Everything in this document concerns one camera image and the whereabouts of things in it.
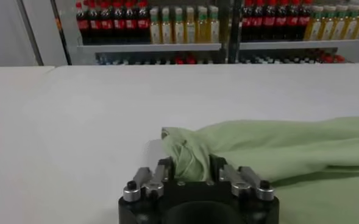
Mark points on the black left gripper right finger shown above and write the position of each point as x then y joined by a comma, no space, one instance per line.
237,179

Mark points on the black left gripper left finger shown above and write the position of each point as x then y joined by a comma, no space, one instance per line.
154,179

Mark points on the light green t-shirt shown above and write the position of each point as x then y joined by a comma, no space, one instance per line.
289,146

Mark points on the small red cap cola bottle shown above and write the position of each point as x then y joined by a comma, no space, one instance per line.
179,60
339,58
191,59
328,58

